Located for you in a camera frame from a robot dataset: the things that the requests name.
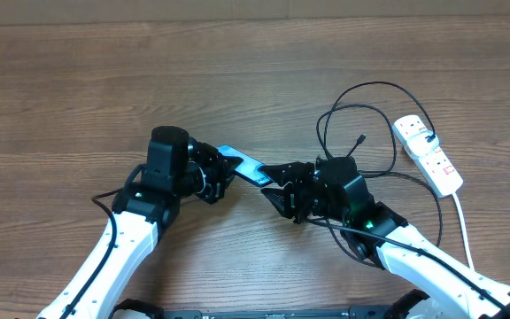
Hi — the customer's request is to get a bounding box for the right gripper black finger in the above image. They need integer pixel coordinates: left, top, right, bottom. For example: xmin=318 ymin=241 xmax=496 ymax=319
xmin=261 ymin=185 xmax=295 ymax=218
xmin=259 ymin=161 xmax=314 ymax=186

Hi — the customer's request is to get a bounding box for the blue Samsung smartphone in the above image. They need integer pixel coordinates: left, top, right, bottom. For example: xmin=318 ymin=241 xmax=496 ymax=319
xmin=217 ymin=145 xmax=273 ymax=188

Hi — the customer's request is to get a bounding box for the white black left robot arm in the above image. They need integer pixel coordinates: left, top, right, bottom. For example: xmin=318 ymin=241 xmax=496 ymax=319
xmin=39 ymin=126 xmax=242 ymax=318

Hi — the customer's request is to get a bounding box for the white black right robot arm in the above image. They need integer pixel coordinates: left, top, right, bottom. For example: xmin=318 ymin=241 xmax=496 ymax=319
xmin=260 ymin=157 xmax=510 ymax=318

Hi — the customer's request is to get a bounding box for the white USB charger adapter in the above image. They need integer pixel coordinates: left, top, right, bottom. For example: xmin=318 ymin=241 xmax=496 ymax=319
xmin=405 ymin=130 xmax=440 ymax=160

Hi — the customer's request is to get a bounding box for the white power strip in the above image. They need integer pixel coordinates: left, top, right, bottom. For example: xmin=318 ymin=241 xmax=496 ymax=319
xmin=392 ymin=114 xmax=463 ymax=198

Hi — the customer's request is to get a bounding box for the brown cardboard backdrop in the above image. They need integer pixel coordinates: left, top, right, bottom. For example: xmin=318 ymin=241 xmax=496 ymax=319
xmin=0 ymin=0 xmax=510 ymax=26

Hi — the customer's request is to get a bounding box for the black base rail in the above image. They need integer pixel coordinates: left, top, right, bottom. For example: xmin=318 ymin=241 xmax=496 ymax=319
xmin=109 ymin=299 xmax=413 ymax=319

